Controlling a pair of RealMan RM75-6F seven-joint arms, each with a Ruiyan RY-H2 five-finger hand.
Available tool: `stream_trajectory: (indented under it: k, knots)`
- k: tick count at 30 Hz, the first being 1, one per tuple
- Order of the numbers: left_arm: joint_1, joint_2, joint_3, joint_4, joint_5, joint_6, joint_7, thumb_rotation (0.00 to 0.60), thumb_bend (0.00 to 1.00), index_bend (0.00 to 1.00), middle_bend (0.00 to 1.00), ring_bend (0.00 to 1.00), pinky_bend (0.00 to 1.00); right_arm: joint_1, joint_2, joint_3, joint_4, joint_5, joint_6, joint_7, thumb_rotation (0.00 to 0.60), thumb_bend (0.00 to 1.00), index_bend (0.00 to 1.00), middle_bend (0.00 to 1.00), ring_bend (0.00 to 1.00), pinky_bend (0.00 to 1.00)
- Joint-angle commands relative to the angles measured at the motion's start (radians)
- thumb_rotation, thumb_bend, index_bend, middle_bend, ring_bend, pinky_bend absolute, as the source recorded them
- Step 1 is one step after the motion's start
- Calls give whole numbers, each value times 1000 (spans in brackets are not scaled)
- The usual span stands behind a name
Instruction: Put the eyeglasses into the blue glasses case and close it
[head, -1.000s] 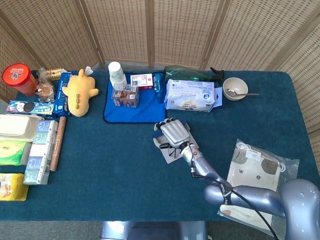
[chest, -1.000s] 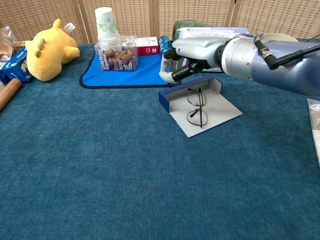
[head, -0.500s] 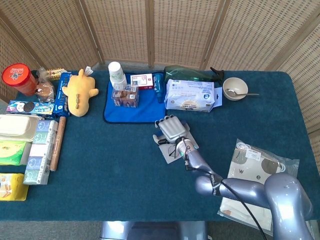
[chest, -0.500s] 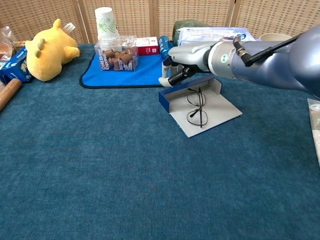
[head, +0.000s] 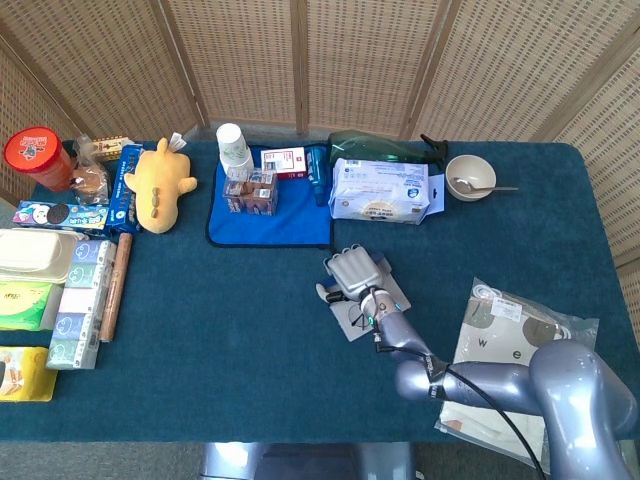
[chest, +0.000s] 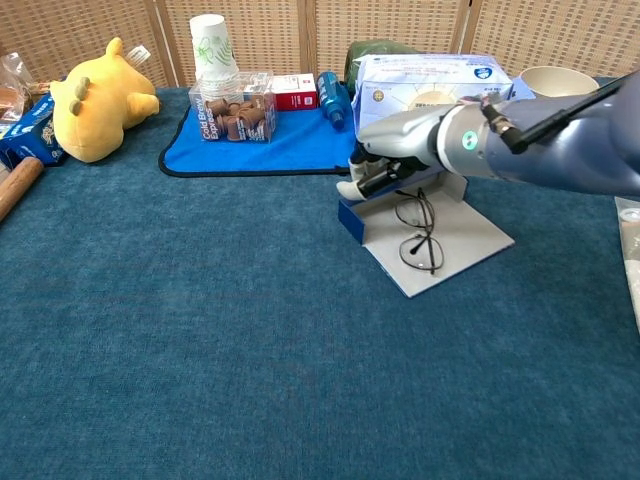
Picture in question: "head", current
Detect bagged brown bread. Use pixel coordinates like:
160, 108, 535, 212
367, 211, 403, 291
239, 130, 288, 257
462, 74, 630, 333
69, 137, 111, 206

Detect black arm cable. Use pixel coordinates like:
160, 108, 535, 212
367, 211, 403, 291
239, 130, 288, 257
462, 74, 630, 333
372, 299, 549, 480

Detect metal spoon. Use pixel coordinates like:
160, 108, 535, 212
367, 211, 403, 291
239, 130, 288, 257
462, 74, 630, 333
451, 176, 520, 194

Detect blue cookie box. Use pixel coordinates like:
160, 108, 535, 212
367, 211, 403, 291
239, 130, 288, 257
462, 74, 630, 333
106, 143, 146, 236

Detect Oreo cookie box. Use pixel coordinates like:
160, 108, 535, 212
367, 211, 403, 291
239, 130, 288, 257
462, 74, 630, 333
12, 199, 111, 236

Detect teal table cloth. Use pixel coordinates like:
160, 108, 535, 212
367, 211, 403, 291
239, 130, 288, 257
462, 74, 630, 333
0, 139, 640, 444

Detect pastel tissue packet bundle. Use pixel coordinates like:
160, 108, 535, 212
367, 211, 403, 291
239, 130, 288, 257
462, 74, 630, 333
45, 239, 118, 371

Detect blue cloth mat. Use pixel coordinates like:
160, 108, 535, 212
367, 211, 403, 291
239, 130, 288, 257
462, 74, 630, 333
206, 144, 341, 259

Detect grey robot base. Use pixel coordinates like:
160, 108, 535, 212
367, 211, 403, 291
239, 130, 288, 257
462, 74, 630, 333
198, 442, 416, 480

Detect bagged white cloth package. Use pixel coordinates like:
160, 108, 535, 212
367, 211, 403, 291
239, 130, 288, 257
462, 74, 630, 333
433, 277, 600, 461

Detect red and white box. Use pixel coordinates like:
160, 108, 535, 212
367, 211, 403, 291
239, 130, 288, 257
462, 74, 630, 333
259, 146, 310, 181

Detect white clamshell food container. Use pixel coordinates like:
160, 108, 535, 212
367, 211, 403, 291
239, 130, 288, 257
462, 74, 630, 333
0, 228, 81, 285

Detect green spray bottle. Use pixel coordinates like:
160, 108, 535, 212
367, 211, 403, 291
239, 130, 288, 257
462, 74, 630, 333
327, 129, 450, 165

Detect small brown box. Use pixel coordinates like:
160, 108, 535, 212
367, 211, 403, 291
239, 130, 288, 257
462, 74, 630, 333
221, 167, 279, 217

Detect stack of paper cups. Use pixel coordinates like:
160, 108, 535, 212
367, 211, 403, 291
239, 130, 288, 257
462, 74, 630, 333
215, 122, 255, 176

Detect yellow plush toy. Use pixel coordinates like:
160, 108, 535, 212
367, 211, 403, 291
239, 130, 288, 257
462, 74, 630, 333
123, 132, 199, 235

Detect black eyeglasses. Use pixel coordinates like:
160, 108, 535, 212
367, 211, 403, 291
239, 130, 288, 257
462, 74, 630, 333
346, 299, 374, 331

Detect wooden rolling pin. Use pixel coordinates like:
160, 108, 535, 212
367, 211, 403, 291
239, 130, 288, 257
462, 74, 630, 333
98, 233, 134, 344

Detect yellow snack bag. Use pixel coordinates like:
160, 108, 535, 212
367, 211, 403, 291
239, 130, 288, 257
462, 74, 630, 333
0, 345, 59, 404

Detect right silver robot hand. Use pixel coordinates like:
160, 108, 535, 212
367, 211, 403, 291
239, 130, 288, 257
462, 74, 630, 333
315, 243, 384, 305

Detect woven wooden folding screen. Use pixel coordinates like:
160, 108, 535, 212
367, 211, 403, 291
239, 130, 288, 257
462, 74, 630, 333
0, 0, 640, 269

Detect white wet wipes pack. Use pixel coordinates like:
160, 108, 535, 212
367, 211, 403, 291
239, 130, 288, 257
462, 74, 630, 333
327, 157, 431, 226

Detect small blue bottle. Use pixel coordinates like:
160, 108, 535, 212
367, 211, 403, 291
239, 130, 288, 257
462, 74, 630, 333
306, 146, 329, 207

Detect red lidded canister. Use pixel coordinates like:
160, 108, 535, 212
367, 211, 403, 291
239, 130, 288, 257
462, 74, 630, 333
3, 126, 76, 194

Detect grey blue glasses pouch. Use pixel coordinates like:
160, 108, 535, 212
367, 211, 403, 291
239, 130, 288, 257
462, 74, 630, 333
319, 252, 412, 344

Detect beige bowl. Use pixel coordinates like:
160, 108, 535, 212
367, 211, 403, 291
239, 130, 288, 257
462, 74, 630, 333
445, 154, 497, 203

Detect small tan printed box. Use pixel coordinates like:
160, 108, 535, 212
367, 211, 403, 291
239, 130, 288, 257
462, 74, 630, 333
89, 135, 134, 162

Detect green tissue pack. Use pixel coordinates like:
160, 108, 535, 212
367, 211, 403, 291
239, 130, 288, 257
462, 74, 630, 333
0, 280, 64, 332

